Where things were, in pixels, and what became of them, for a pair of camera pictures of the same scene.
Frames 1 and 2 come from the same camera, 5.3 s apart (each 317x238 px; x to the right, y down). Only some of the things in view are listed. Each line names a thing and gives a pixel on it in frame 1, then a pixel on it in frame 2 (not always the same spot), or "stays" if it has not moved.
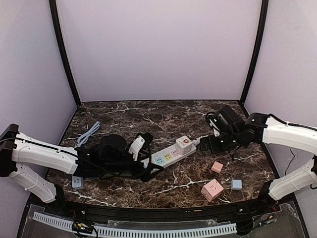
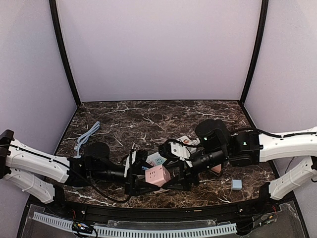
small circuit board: (82, 227) stays
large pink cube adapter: (211, 190) to (158, 175)
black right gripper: (211, 144) to (186, 174)
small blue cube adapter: (237, 184) stays
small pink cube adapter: (217, 167) stays
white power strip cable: (196, 141) stays
